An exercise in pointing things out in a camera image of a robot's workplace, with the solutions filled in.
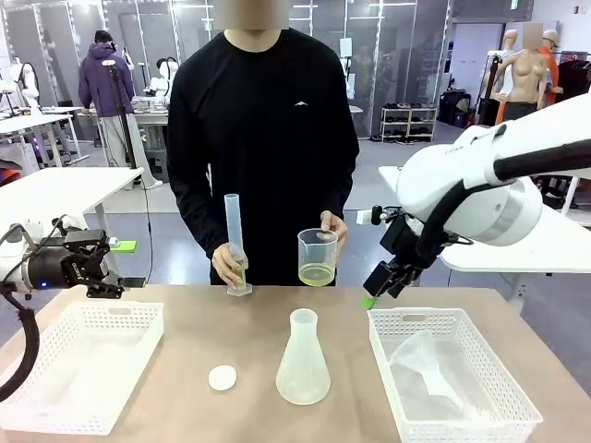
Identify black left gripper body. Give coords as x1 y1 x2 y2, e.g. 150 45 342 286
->
26 235 106 292

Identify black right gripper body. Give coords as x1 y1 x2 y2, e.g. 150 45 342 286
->
380 215 444 278

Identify clear plastic beaker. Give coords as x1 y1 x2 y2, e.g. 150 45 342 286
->
296 228 339 288

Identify white perforated plastic basket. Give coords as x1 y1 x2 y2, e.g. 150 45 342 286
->
367 307 545 443
0 301 165 436

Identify translucent plastic funnel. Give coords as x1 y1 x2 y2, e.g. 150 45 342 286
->
390 329 467 412

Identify translucent plastic conical flask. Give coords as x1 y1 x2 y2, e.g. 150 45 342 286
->
275 308 332 406

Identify clear plastic graduated cylinder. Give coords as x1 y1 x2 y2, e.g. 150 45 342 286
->
223 193 254 296

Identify white round flask cap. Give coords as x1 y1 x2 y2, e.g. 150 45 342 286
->
208 364 238 392

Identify person's left forearm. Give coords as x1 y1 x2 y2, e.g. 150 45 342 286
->
322 151 361 221

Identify person's right forearm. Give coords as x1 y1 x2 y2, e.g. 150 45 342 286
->
173 174 232 259

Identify person's left hand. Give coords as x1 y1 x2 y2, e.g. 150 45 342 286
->
320 210 349 269

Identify person's right hand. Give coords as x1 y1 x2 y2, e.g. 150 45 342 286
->
212 242 250 286

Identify grey plastic stool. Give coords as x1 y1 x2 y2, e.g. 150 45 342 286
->
144 147 170 186

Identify white shoe rack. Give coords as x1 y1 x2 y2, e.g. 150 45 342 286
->
380 103 439 145

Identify white background desk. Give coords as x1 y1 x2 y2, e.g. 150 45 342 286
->
0 105 84 167

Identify black bags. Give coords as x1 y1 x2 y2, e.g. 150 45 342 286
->
438 90 473 129

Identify person in purple hoodie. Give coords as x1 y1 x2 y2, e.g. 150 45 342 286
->
77 30 139 167

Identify person in black sweater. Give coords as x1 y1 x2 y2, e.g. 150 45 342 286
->
166 28 360 287

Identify beige mannequin with grey skirt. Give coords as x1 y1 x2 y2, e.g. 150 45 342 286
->
489 22 553 126

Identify figure in orange-red jacket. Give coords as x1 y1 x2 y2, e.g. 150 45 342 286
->
537 30 564 110

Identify black clothes on rack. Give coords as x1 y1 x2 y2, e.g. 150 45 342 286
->
555 50 591 116

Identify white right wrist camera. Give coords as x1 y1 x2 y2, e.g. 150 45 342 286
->
356 205 393 227

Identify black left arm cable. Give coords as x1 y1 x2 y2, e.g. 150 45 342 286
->
0 223 43 403

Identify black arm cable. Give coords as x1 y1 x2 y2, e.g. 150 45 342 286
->
414 138 591 269
0 223 43 403

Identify black camera tripod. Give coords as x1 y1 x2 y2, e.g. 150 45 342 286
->
103 59 139 170

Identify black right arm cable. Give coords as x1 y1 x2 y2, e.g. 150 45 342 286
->
414 138 591 269

